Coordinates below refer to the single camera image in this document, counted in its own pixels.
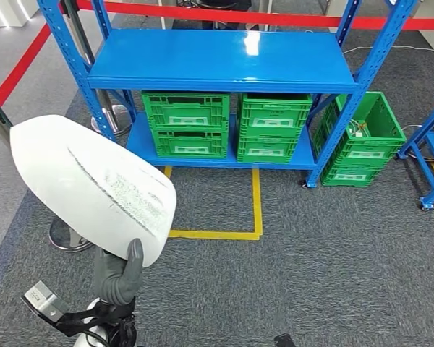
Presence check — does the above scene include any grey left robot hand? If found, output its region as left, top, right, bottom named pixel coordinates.
left=92, top=238, right=145, bottom=307

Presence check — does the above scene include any white curved panel part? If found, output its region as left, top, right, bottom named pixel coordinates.
left=9, top=113, right=177, bottom=268

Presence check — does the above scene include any black robot body part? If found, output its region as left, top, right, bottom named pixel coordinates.
left=274, top=333, right=296, bottom=347

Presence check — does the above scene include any green plastic crate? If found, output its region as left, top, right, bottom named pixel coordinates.
left=237, top=93, right=314, bottom=141
left=313, top=92, right=407, bottom=168
left=151, top=128, right=229, bottom=160
left=141, top=92, right=231, bottom=132
left=236, top=135, right=305, bottom=166
left=320, top=160, right=384, bottom=188

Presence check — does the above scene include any red barrier belt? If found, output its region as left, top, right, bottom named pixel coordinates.
left=76, top=0, right=434, bottom=30
left=0, top=22, right=53, bottom=107

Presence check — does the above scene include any white partition panel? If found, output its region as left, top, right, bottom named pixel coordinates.
left=0, top=0, right=40, bottom=28

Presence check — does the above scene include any black round stool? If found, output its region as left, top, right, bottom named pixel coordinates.
left=197, top=0, right=240, bottom=11

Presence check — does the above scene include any chrome barrier post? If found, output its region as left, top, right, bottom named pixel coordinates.
left=0, top=90, right=95, bottom=253
left=61, top=0, right=133, bottom=138

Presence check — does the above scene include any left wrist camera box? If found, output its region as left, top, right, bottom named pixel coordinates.
left=21, top=280, right=71, bottom=324

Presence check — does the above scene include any small wired part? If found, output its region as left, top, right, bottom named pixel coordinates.
left=348, top=119, right=372, bottom=140

